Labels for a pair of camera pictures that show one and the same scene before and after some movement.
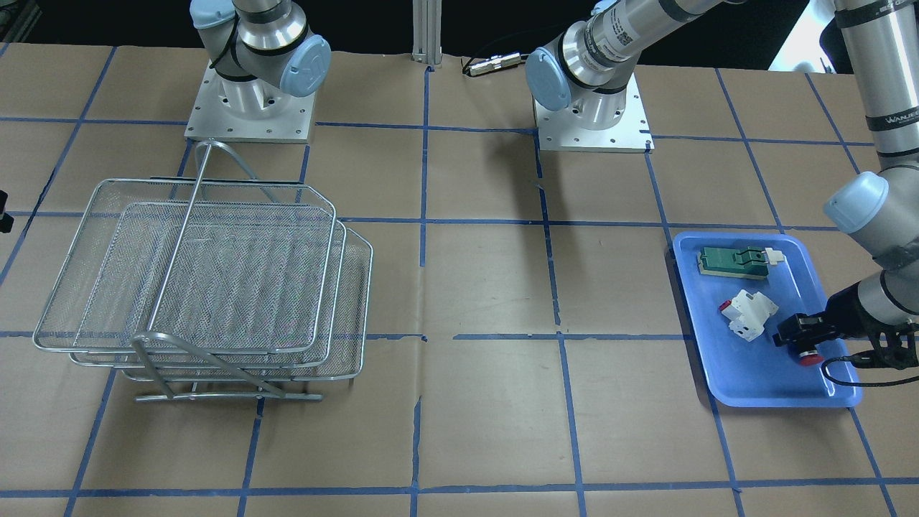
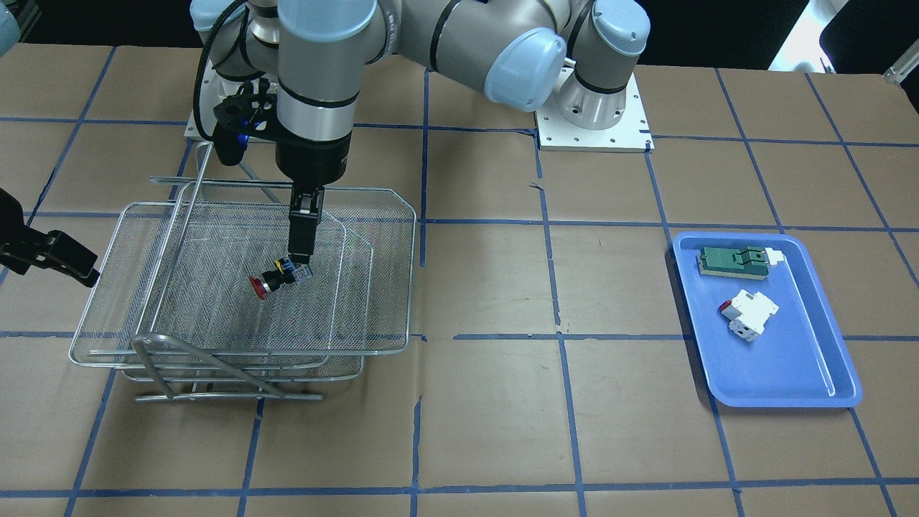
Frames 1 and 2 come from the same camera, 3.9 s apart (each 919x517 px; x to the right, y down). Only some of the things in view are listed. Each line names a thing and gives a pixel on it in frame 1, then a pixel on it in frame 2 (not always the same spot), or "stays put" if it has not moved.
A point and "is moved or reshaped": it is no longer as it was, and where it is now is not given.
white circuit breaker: (748, 313) stays put
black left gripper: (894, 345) → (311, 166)
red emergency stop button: (810, 358) → (286, 273)
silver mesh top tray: (197, 266) is moved or reshaped
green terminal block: (746, 262) stays put
